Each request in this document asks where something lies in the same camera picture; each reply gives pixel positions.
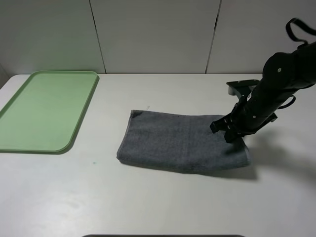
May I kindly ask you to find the grey towel with orange pattern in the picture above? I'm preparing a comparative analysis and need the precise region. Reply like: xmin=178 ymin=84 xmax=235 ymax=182
xmin=117 ymin=110 xmax=250 ymax=175

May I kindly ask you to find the light green plastic tray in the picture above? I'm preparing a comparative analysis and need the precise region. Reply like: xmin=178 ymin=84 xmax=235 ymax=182
xmin=0 ymin=71 xmax=99 ymax=154

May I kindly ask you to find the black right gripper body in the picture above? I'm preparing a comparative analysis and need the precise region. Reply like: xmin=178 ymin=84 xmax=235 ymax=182
xmin=223 ymin=96 xmax=257 ymax=136

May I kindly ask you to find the black right camera cable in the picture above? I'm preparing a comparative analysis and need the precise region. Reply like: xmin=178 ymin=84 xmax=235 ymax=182
xmin=278 ymin=96 xmax=296 ymax=109

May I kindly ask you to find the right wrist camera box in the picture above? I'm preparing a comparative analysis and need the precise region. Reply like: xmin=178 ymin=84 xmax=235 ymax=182
xmin=226 ymin=79 xmax=259 ymax=99

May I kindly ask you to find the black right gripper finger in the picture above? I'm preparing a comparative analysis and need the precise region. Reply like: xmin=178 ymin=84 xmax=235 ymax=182
xmin=224 ymin=129 xmax=243 ymax=143
xmin=210 ymin=118 xmax=231 ymax=134

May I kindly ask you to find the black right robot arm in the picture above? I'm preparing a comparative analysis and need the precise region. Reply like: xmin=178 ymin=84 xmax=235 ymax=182
xmin=210 ymin=43 xmax=316 ymax=143

